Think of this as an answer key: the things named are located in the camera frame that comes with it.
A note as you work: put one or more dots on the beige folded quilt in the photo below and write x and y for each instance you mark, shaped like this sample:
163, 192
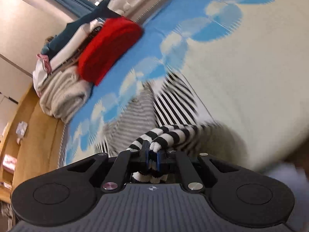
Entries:
65, 95

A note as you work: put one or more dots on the black white striped garment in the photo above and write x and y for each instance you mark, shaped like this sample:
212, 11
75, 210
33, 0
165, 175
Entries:
168, 113

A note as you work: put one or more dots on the red folded blanket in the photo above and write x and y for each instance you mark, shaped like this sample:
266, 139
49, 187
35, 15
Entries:
116, 37

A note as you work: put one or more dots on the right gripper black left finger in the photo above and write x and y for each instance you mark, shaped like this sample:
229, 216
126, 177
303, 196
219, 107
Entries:
67, 194

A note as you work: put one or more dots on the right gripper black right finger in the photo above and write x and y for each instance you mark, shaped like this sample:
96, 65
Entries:
238, 195

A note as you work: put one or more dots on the wooden bed headboard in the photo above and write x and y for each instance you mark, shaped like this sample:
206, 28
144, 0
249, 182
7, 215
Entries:
34, 139

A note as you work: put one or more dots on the blue white patterned bedsheet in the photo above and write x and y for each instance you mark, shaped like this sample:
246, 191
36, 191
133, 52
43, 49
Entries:
247, 61

